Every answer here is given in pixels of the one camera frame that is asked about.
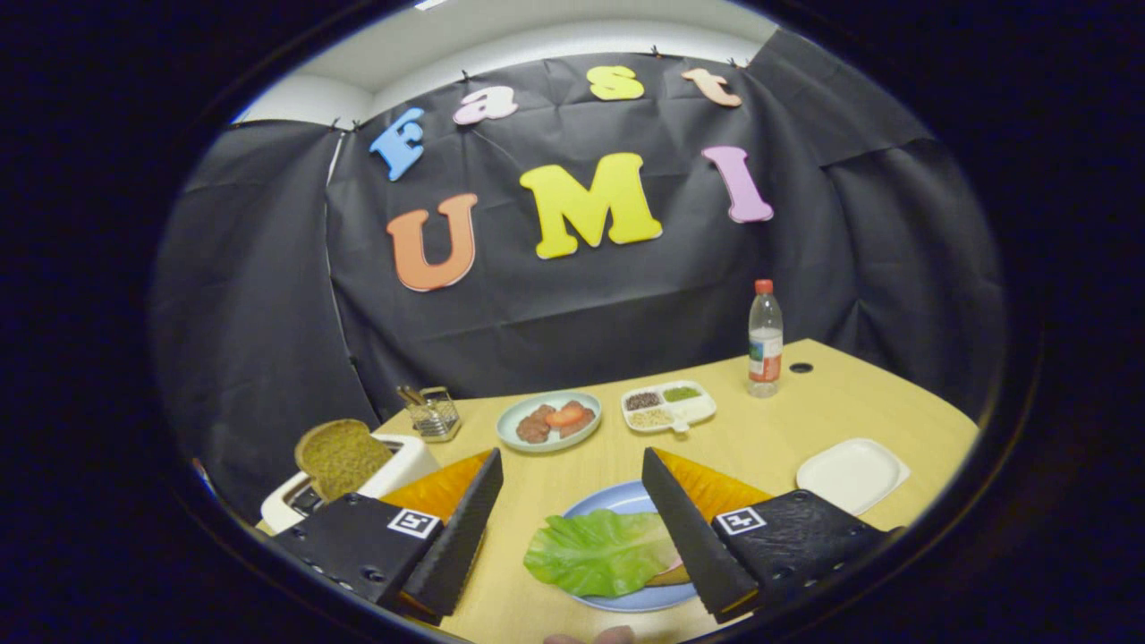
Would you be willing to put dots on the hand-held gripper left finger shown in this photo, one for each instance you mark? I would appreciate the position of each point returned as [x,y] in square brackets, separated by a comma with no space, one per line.
[458,537]

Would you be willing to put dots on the white toaster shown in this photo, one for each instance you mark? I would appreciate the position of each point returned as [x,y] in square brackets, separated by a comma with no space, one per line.
[404,461]

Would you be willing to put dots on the clear plastic water bottle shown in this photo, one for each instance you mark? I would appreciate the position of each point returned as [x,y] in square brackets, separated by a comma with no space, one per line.
[765,344]

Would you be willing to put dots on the pale green round plate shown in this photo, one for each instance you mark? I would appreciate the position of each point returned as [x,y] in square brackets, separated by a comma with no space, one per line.
[514,438]

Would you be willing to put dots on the white divided condiment tray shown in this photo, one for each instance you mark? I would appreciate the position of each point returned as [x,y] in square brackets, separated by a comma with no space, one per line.
[693,410]

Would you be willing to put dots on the toasted bread base slice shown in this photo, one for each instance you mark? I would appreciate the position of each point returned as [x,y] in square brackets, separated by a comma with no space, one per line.
[673,577]

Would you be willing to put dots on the brown meat patty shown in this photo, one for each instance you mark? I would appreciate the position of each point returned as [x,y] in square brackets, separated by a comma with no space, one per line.
[534,427]

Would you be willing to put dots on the green lettuce leaf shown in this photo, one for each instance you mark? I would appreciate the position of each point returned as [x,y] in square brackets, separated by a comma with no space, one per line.
[599,553]

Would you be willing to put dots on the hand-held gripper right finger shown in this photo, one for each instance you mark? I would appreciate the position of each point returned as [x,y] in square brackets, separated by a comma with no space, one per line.
[689,537]

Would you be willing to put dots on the brown bread slice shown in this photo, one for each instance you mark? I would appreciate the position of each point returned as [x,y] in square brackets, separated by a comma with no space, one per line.
[343,458]

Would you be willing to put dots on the white square plate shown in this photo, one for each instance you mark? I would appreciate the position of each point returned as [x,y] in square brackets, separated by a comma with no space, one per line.
[850,476]

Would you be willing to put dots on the blue round plate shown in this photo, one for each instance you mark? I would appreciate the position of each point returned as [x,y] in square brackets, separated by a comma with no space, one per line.
[617,499]

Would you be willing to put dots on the black backdrop cloth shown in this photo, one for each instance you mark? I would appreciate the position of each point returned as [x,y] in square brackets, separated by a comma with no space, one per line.
[581,304]

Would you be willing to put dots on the red tomato slice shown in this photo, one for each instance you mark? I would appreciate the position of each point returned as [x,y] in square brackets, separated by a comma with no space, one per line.
[569,416]

